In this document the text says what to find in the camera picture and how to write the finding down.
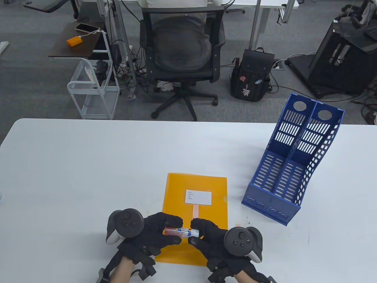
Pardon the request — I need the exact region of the white charging cable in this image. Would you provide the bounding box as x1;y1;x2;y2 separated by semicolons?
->
80;29;107;39

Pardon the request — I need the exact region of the orange glue stick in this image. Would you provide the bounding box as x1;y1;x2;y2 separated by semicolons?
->
164;226;201;238

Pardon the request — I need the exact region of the black mesh office chair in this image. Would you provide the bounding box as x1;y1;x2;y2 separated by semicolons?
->
139;6;226;122

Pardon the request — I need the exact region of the white smartphone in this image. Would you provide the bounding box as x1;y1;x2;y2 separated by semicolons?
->
75;23;100;33

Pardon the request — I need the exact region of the blue plastic file rack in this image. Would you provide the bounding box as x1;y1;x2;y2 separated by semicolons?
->
241;93;345;226

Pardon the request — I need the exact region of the black backpack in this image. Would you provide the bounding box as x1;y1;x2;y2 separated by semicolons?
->
230;47;276;103

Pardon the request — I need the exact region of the person's left hand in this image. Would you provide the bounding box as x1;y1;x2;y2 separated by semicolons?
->
106;212;183;280

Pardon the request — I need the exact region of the white desk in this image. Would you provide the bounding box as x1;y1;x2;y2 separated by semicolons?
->
81;0;299;99

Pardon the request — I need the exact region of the black bag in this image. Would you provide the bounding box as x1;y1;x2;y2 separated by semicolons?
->
95;60;109;87

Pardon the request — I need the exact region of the black hand controller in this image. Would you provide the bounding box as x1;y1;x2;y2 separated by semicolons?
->
105;208;145;245
224;226;263;264

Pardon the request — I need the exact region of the person's left forearm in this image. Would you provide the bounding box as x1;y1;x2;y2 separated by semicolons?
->
109;256;136;283

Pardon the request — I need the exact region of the white wire cart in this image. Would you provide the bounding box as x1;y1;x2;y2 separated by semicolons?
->
67;57;120;120

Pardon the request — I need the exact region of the black right hand controller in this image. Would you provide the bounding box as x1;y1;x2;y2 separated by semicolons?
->
224;226;263;264

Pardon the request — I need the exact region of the white label sticker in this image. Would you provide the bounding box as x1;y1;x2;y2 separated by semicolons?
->
185;190;212;205

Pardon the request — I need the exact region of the black equipment stand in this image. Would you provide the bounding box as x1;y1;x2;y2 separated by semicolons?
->
287;21;377;99

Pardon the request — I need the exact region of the black equipment on stand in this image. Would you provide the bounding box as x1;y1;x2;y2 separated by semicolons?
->
334;0;377;42

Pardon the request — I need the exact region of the person's right forearm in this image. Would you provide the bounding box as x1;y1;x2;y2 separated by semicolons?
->
233;270;254;283

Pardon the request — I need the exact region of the black left hand controller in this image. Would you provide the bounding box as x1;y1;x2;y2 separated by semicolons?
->
105;208;145;245

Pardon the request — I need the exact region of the person's right hand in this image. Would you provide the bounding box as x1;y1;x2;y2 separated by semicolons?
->
188;218;270;283

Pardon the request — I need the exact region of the brown side table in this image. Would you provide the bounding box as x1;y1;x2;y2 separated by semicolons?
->
48;22;108;59

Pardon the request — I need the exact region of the yellow L-shaped folder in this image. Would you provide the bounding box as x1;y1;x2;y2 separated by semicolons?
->
155;173;229;267

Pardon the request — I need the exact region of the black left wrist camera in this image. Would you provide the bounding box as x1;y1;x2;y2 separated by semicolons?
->
96;268;111;283

